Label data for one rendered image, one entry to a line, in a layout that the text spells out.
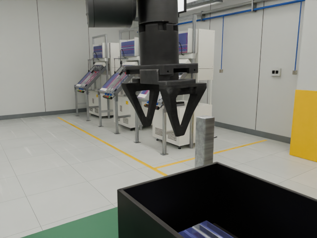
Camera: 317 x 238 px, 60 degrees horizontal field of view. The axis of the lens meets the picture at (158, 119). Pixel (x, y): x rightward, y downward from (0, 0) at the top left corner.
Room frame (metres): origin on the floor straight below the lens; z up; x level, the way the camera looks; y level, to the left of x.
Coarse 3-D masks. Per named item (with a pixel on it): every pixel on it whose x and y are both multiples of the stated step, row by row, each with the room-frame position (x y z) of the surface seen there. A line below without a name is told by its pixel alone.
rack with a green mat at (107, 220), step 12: (204, 120) 0.56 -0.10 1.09; (204, 132) 0.56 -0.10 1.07; (204, 144) 0.56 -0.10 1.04; (204, 156) 0.56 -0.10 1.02; (96, 216) 0.44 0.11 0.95; (108, 216) 0.44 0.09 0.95; (60, 228) 0.40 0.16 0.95; (72, 228) 0.40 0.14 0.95; (84, 228) 0.40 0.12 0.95; (96, 228) 0.40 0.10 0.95; (108, 228) 0.40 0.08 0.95
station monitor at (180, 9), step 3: (180, 0) 4.02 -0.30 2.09; (183, 0) 3.97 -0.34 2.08; (186, 0) 3.97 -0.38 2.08; (180, 3) 4.02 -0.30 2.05; (183, 3) 3.97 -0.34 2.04; (186, 3) 3.97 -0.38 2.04; (180, 6) 4.02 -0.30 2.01; (183, 6) 3.97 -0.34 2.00; (180, 9) 4.02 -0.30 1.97; (183, 9) 3.97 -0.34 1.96; (180, 12) 4.02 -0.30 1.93; (183, 12) 4.00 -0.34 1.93
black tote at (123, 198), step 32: (128, 192) 0.31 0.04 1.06; (160, 192) 0.34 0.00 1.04; (192, 192) 0.37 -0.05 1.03; (224, 192) 0.38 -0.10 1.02; (256, 192) 0.34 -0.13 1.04; (288, 192) 0.30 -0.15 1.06; (128, 224) 0.28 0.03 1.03; (160, 224) 0.23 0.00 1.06; (192, 224) 0.37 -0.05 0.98; (224, 224) 0.38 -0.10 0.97; (256, 224) 0.34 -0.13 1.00; (288, 224) 0.30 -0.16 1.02
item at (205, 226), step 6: (204, 222) 0.34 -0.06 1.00; (192, 228) 0.33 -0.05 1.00; (198, 228) 0.33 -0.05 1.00; (204, 228) 0.33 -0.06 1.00; (210, 228) 0.33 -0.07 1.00; (216, 228) 0.33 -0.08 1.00; (180, 234) 0.32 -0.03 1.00; (186, 234) 0.32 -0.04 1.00; (192, 234) 0.32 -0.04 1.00; (198, 234) 0.32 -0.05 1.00; (204, 234) 0.32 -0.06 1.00; (210, 234) 0.32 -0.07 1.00; (216, 234) 0.32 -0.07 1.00; (222, 234) 0.32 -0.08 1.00; (228, 234) 0.32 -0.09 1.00
